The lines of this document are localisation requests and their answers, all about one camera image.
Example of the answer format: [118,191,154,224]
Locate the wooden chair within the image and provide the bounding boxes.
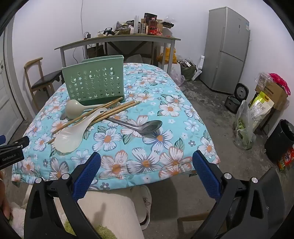
[24,57,65,104]

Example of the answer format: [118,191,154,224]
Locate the yellow-green sack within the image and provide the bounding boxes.
[249,91,275,133]

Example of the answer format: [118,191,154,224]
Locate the red oil bottle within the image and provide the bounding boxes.
[148,19,158,35]

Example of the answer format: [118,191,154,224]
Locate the person's white shoe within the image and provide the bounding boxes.
[131,185,152,230]

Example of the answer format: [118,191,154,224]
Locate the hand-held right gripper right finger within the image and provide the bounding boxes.
[192,150,286,239]

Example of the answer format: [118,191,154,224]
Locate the pink plastic bag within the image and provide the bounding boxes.
[269,73,291,96]

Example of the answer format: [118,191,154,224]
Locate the person's left hand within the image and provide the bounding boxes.
[0,172,11,219]

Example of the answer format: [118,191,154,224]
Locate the silver refrigerator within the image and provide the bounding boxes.
[199,7,251,94]

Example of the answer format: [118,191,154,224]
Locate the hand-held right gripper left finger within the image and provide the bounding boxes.
[24,152,102,239]

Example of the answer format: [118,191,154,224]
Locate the black bin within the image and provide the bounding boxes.
[264,119,294,163]

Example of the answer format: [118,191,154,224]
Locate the thin wall cable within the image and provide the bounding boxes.
[80,0,84,39]

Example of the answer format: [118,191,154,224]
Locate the white door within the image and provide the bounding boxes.
[0,30,25,138]

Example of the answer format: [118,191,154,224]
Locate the clear plastic bag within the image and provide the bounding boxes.
[255,72,274,88]

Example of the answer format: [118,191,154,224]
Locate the wooden stool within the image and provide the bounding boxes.
[177,211,213,239]

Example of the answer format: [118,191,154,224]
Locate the white panel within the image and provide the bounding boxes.
[192,55,205,81]

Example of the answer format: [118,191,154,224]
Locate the cardboard box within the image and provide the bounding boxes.
[255,80,289,111]

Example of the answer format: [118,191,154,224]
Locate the green perforated utensil holder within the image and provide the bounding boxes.
[62,55,126,105]

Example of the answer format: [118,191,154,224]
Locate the white plastic bag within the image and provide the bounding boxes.
[170,67,185,87]

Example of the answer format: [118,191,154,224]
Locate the beige plastic ladle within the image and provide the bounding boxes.
[65,99,121,120]

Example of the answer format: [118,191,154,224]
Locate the metal spoon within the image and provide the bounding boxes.
[106,117,163,135]

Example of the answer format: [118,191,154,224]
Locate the black rice cooker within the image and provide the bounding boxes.
[224,83,248,113]

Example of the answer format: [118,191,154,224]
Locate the yellow plastic bag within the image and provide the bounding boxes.
[161,46,177,65]

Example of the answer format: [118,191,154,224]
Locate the green fuzzy garment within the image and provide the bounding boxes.
[9,206,118,239]

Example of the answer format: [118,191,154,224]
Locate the grey side table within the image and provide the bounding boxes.
[55,34,181,74]

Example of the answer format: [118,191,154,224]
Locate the plastic bag of vegetables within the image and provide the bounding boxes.
[233,100,257,150]

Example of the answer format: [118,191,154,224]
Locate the red snack packet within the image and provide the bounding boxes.
[277,147,294,172]

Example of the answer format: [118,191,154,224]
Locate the floral turquoise blanket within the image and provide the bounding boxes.
[11,63,220,192]

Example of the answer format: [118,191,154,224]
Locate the green bag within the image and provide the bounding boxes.
[180,58,197,81]

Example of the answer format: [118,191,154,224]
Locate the bunch of bamboo chopsticks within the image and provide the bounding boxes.
[48,97,141,145]

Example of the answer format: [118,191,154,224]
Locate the white rice spoon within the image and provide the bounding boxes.
[54,108,108,154]

